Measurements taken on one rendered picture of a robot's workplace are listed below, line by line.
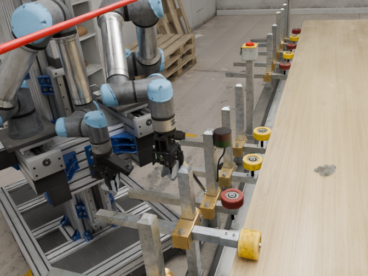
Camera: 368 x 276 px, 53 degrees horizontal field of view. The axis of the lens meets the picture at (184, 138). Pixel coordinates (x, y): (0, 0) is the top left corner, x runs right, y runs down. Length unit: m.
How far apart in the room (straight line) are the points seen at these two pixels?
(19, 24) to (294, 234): 1.06
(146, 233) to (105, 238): 1.44
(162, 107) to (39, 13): 0.48
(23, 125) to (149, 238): 0.95
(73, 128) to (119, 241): 1.01
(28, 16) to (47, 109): 0.69
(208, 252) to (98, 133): 0.59
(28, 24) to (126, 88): 0.36
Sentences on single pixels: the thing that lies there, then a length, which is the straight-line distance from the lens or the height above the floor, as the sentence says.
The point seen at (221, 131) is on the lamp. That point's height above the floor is 1.14.
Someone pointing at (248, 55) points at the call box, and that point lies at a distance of 1.89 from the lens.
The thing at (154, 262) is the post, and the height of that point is 1.06.
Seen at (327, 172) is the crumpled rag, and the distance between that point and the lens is 1.45.
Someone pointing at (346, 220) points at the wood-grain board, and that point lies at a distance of 1.28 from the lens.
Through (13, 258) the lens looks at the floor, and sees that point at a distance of 2.73.
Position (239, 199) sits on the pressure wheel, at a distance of 1.30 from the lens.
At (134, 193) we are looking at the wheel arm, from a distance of 1.46.
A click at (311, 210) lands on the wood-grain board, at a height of 0.90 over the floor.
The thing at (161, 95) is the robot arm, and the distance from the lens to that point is 1.08.
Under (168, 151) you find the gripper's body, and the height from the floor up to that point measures 1.12.
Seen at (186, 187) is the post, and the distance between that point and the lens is 1.05.
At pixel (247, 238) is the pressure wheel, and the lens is 1.06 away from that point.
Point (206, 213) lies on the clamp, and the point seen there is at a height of 0.85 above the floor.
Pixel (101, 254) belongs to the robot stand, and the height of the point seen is 0.21.
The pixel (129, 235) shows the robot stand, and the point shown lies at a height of 0.21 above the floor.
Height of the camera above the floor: 1.71
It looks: 28 degrees down
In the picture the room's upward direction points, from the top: 6 degrees counter-clockwise
